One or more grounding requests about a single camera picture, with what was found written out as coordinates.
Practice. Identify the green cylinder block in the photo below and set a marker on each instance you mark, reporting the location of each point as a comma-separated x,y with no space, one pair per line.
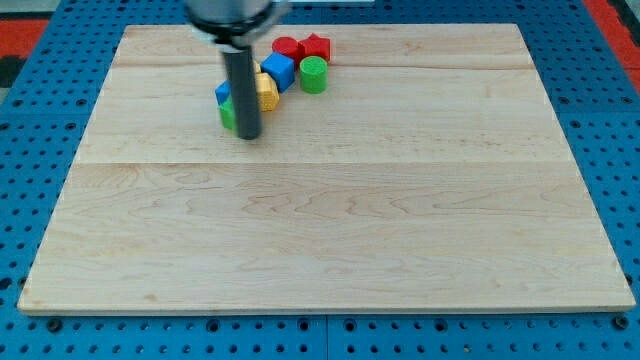
313,71

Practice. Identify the small blue block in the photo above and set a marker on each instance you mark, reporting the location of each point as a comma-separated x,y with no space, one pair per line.
222,92

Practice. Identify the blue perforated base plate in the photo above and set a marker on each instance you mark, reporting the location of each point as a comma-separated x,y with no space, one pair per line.
48,107

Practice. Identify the blue cube block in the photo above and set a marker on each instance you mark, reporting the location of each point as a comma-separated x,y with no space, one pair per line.
281,68

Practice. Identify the red cylinder block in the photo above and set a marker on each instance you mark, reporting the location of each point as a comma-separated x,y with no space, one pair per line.
287,46

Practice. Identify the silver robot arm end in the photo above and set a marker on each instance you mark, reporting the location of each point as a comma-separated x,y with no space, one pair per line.
234,25

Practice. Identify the yellow hexagon block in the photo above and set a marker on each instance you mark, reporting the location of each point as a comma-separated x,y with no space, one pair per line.
266,88

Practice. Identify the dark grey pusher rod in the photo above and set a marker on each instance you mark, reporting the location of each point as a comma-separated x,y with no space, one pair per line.
241,76

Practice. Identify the light wooden board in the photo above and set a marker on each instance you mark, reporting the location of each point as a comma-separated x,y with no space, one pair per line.
431,176

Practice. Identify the red star block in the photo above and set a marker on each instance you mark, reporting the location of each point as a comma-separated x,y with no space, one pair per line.
315,45

